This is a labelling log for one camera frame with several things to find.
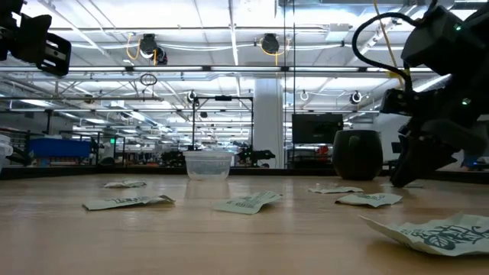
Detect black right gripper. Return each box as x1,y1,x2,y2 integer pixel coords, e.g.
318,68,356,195
380,82,489,188

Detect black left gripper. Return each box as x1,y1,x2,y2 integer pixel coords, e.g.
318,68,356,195
0,0,73,77

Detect dark green ceramic mug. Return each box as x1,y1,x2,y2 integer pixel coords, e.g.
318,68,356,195
332,129,384,181

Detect black monitor screen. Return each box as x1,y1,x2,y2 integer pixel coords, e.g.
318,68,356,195
291,113,345,145

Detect long blue box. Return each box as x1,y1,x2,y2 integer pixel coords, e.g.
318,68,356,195
28,137,92,159

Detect white plastic tub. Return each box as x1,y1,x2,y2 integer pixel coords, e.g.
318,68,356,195
0,133,15,169

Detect long ceiling light strip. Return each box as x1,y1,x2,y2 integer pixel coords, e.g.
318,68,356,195
0,65,435,73

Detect white square building column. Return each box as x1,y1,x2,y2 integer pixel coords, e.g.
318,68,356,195
253,78,286,169

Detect black background robot arms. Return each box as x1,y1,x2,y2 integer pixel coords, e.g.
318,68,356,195
235,143,276,168

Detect clear round plastic cup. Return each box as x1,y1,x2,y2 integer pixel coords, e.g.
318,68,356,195
182,150,235,182

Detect black ceiling cable reel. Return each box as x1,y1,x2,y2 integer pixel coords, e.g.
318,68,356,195
261,33,280,54
138,33,158,55

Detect yellow cord with black base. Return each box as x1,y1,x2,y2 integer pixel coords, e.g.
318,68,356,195
372,0,406,89

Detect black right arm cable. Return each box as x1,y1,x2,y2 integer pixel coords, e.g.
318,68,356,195
351,11,418,93

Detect black aluminium table frame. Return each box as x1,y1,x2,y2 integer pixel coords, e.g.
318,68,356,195
0,164,489,184

